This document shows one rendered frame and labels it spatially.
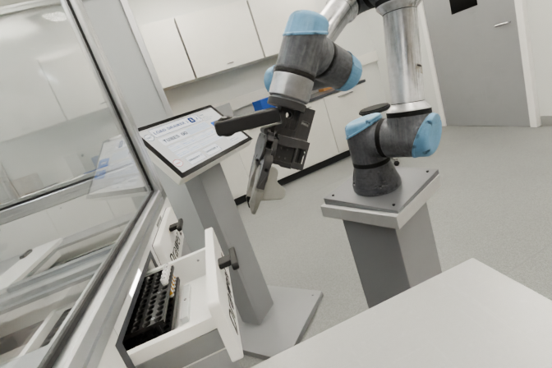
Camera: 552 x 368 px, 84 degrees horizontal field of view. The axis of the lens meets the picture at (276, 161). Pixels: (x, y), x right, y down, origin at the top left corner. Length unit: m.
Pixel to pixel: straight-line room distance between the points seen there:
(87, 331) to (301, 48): 0.50
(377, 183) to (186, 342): 0.69
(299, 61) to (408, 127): 0.43
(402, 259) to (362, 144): 0.37
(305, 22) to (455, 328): 0.53
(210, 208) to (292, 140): 1.02
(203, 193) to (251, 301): 0.64
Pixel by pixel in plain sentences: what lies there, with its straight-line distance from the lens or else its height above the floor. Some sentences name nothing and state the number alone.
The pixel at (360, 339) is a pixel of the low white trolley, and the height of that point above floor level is 0.76.
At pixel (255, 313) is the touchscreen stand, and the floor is 0.12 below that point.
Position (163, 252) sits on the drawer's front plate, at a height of 0.90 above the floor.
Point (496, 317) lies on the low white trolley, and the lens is 0.61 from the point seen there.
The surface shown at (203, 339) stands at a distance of 0.54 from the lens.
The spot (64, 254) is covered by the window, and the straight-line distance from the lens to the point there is 0.51.
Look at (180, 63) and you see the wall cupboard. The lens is 3.87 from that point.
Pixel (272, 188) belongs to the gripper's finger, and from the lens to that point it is 0.55.
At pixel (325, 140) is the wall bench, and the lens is 3.95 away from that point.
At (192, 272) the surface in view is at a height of 0.85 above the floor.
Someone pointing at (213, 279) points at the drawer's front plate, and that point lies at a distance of 0.54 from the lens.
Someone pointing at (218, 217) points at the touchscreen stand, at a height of 0.68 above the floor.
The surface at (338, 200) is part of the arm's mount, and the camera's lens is 1.01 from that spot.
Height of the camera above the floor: 1.18
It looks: 13 degrees down
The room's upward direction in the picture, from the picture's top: 19 degrees counter-clockwise
